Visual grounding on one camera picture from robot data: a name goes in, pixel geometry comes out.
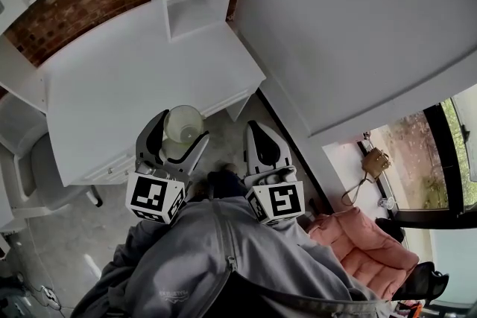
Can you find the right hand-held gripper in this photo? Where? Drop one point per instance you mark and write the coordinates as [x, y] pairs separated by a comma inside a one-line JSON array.
[[283, 199]]

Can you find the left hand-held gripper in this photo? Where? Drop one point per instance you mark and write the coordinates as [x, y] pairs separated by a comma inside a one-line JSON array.
[[149, 193]]

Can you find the clear plastic cup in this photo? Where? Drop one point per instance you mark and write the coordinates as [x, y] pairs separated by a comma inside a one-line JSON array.
[[184, 123]]

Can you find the white desk with drawers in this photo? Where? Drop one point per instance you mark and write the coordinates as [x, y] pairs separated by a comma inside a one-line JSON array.
[[130, 67]]

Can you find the person's grey jacket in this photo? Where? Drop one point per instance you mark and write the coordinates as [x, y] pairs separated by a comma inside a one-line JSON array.
[[194, 253]]

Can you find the brown handbag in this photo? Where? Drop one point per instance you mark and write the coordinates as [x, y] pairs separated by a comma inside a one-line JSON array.
[[376, 162]]

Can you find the grey office chair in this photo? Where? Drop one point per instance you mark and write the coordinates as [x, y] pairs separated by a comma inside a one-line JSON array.
[[44, 175]]

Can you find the small clear glass jar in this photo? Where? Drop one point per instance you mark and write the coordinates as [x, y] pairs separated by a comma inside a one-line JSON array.
[[388, 202]]

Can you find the pink quilted cushion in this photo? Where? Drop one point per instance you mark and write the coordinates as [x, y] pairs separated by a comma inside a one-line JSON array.
[[365, 249]]

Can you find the black chair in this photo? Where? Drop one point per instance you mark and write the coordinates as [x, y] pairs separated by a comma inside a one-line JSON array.
[[421, 283]]

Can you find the black window frame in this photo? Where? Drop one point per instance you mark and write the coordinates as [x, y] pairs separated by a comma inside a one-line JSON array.
[[434, 145]]

